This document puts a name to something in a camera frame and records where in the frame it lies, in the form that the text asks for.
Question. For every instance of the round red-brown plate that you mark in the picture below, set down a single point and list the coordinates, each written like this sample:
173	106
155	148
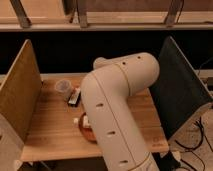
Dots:
87	133

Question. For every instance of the left cork divider panel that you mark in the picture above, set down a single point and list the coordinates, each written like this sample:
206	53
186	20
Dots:
19	92

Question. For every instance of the right dark divider panel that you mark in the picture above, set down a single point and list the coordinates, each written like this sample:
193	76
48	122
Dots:
179	94

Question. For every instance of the labelled white bottle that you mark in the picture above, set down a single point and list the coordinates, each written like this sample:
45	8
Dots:
83	120

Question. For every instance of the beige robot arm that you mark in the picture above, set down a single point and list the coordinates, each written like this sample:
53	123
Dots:
104	93

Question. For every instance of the wooden shelf rail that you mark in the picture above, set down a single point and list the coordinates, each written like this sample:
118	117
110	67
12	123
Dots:
105	15

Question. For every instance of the clear plastic cup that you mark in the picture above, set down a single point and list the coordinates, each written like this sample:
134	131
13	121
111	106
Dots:
64	88

